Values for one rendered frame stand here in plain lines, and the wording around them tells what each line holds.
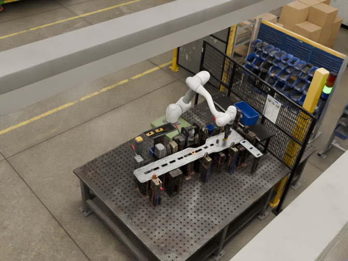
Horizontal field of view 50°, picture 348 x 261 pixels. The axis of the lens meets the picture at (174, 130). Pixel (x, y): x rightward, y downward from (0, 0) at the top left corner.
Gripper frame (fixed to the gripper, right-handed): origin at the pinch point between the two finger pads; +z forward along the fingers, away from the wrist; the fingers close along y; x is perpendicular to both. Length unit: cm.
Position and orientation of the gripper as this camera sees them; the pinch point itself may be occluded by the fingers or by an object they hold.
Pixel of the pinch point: (226, 135)
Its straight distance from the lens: 434.0
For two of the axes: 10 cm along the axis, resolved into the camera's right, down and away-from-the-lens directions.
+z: -0.7, 7.6, 6.5
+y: 5.6, 5.7, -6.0
